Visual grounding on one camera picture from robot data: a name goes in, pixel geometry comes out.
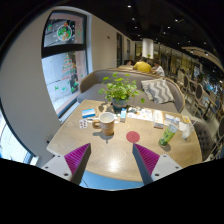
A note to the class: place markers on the flat blue and white box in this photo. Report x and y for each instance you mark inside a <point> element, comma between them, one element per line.
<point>88,113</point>

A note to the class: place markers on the grey tufted chair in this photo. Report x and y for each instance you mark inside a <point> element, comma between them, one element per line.
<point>203,138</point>

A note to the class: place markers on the printed menu leaflet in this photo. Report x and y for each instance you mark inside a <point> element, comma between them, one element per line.
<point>142,114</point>

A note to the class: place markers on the group of dining chairs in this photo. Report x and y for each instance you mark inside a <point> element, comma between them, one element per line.
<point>200,95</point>

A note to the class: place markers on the brown mug with white interior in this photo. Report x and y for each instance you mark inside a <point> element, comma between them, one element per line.
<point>107,126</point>

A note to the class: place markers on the clear plastic cup with straw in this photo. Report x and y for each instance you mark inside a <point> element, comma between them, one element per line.
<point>186,131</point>

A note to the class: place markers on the white and blue packet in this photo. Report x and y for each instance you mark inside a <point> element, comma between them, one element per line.
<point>169,119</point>

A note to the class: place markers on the group of ceiling spotlights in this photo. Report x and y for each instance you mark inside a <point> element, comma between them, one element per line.
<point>129,6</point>

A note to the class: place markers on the small yellow card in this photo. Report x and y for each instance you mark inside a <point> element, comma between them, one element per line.
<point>186,119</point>

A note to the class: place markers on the white round pillar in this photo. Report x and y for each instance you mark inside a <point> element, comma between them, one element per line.
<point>148,48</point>

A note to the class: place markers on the grey curved sofa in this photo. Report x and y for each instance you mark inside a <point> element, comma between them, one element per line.
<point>95,90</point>

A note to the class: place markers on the person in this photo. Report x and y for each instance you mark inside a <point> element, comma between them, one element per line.
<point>159,70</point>
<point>129,62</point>
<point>142,66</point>

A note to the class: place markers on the white paper napkin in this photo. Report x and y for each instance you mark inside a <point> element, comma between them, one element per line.
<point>182,126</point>

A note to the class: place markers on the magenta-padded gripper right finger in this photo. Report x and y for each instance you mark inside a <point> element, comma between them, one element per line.
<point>146,159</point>

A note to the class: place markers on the clear bottle with green label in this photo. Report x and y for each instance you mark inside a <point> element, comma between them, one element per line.
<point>168,134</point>

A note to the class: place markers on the flat round red coaster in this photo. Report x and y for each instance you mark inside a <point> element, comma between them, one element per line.
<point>133,136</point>

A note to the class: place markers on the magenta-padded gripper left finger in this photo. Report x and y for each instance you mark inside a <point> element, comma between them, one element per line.
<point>77,159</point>

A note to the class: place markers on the grey zigzag pillow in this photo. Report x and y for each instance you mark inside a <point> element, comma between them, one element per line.
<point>159,90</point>

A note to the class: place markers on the green potted plant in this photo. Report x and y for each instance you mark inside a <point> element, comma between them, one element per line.
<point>120,89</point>

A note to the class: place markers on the window with holiday decals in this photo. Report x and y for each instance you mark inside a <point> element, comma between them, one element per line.
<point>65,76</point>

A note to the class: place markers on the small light blue carton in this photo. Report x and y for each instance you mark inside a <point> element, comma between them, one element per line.
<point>123,115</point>

